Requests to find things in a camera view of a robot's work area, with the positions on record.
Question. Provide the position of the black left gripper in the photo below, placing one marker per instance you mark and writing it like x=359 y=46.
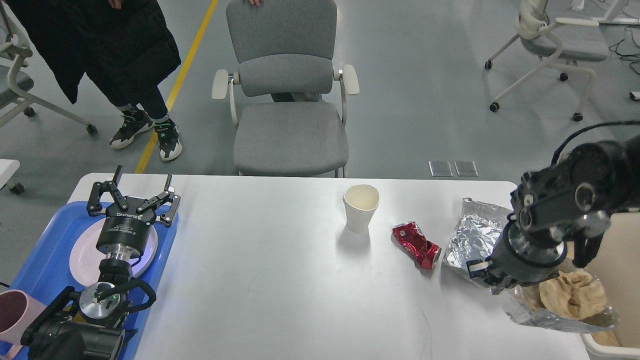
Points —
x=125 y=230

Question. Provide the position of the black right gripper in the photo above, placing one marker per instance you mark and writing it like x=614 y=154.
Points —
x=517 y=260

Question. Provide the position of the aluminium foil sheet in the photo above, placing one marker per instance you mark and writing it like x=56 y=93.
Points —
x=474 y=236

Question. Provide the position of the pink plate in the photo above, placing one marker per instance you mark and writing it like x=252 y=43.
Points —
x=85 y=258

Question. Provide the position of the foil with brown napkin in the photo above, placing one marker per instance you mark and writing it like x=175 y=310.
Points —
x=573 y=302

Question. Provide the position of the brown paper bag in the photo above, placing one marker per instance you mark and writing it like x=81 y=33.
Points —
x=606 y=338

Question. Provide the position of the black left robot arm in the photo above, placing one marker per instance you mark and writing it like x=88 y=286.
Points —
x=90 y=324

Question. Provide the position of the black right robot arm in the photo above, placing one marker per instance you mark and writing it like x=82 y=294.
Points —
x=572 y=200

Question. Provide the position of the crushed red can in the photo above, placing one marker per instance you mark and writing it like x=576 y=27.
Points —
x=410 y=236

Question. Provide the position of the floor outlet plate right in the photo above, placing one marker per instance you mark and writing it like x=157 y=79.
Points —
x=466 y=168

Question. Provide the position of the floor outlet plate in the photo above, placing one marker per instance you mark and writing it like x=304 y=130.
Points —
x=466 y=168
x=440 y=169

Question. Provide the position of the floor outlet plate left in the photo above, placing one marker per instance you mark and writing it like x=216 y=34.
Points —
x=440 y=169

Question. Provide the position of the beige plastic bin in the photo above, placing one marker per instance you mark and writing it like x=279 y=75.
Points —
x=618 y=267

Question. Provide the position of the white paper cup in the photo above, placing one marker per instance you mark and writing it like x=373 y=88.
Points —
x=360 y=202

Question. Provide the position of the pink mug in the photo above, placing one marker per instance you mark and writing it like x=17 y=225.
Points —
x=18 y=310

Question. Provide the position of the person in black clothes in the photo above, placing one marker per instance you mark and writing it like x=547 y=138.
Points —
x=124 y=47

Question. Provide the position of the white chair left background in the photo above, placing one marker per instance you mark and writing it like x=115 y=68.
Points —
x=16 y=84

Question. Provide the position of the white chair background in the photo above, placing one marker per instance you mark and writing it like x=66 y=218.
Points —
x=16 y=84
x=560 y=43

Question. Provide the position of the grey office chair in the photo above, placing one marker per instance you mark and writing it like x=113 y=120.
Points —
x=287 y=99

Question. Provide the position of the white chair right background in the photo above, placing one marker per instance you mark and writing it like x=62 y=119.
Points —
x=560 y=43

